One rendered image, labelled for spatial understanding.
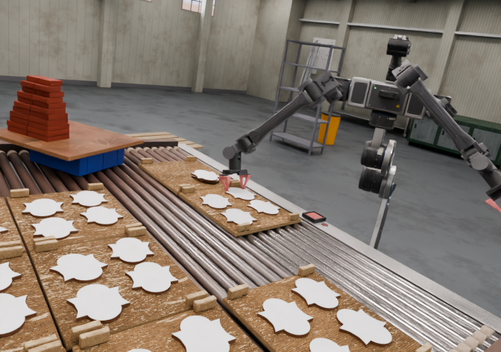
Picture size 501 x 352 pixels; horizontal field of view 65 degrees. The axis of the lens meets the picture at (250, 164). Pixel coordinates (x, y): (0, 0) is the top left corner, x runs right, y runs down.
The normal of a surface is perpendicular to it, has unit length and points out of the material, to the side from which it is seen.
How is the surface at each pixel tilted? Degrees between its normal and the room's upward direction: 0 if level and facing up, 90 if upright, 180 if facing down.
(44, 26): 90
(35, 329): 0
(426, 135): 90
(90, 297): 0
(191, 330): 0
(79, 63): 90
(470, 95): 90
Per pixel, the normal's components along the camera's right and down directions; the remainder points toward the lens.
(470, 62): -0.69, 0.09
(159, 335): 0.16, -0.95
